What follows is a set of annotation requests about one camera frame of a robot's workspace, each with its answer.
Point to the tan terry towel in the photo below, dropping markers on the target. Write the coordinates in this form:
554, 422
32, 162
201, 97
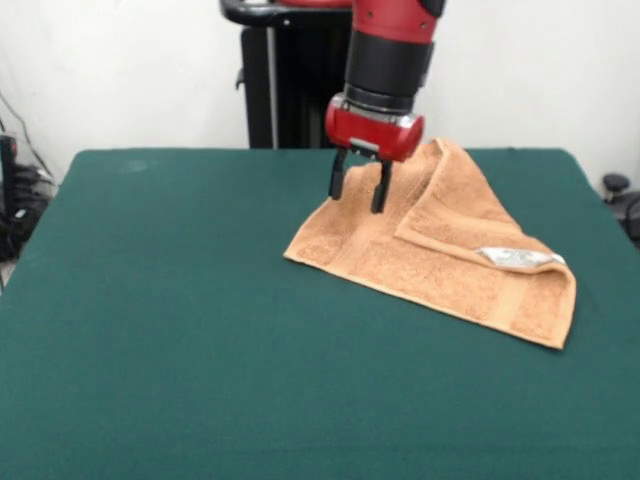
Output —
450, 260

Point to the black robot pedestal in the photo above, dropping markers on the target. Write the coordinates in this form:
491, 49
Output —
295, 85

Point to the dark green table cloth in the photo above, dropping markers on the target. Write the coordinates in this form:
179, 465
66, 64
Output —
150, 300

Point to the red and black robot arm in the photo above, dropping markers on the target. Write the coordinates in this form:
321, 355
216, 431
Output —
390, 55

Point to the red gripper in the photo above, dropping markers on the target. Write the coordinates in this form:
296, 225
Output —
367, 135

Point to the black equipment box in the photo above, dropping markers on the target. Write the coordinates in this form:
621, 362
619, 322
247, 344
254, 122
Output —
7, 200

